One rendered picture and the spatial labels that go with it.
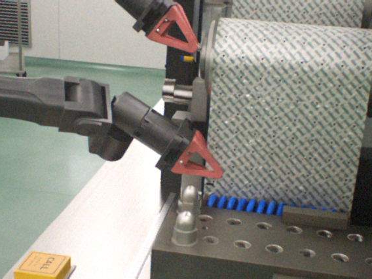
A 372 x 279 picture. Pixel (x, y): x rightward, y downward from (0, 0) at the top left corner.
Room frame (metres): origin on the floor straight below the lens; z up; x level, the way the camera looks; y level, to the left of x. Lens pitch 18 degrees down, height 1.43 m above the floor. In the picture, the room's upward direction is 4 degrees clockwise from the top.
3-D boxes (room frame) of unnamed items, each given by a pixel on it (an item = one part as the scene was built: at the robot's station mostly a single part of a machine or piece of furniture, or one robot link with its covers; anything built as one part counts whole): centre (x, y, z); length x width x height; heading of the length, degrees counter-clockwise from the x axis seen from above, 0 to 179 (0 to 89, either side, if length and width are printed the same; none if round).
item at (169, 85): (1.04, 0.04, 1.18); 0.04 x 0.02 x 0.04; 172
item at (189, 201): (0.86, -0.01, 1.05); 0.04 x 0.04 x 0.04
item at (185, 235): (0.77, 0.00, 1.05); 0.04 x 0.04 x 0.04
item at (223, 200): (0.89, -0.14, 1.03); 0.21 x 0.04 x 0.03; 82
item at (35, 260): (0.87, 0.22, 0.91); 0.07 x 0.07 x 0.02; 82
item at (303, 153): (0.91, -0.15, 1.11); 0.23 x 0.01 x 0.18; 82
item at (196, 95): (1.03, 0.00, 1.05); 0.06 x 0.05 x 0.31; 82
